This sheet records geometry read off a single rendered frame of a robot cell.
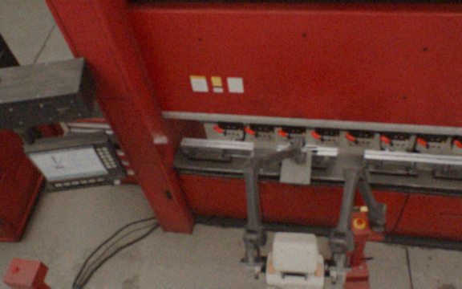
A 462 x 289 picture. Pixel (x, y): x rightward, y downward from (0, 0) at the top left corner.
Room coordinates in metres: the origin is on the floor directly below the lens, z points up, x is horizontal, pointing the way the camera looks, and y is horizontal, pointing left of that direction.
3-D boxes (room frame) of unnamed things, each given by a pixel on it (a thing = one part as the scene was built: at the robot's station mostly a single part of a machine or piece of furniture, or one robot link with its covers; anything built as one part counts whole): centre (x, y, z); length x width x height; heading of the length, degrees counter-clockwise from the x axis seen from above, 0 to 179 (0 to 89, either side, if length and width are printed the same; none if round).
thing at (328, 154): (1.67, -0.48, 0.92); 0.39 x 0.06 x 0.10; 72
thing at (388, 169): (1.45, -0.99, 0.89); 0.30 x 0.05 x 0.03; 72
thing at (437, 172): (1.33, -1.37, 0.89); 0.30 x 0.05 x 0.03; 72
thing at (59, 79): (1.66, 0.89, 1.53); 0.51 x 0.25 x 0.85; 86
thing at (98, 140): (1.57, 0.85, 1.42); 0.45 x 0.12 x 0.36; 86
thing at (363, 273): (1.16, -0.74, 0.06); 0.25 x 0.20 x 0.12; 173
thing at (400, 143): (1.51, -0.98, 1.18); 0.15 x 0.09 x 0.17; 72
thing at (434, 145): (1.45, -1.17, 1.18); 0.15 x 0.09 x 0.17; 72
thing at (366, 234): (1.19, -0.75, 0.75); 0.20 x 0.16 x 0.18; 83
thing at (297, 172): (1.55, -0.39, 1.00); 0.26 x 0.18 x 0.01; 162
